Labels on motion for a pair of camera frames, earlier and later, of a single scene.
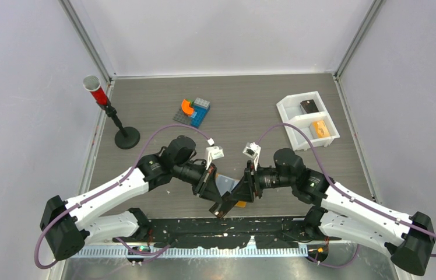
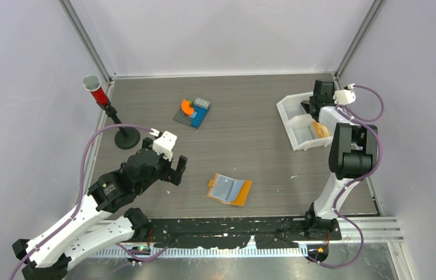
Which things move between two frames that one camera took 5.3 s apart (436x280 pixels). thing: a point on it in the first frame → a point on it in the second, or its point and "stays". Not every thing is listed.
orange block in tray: x=321 y=129 stays
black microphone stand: x=128 y=137 stays
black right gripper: x=243 y=190 → x=312 y=98
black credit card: x=221 y=213 → x=306 y=104
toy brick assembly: x=193 y=112 stays
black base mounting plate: x=229 y=232 stays
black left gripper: x=208 y=189 → x=175 y=175
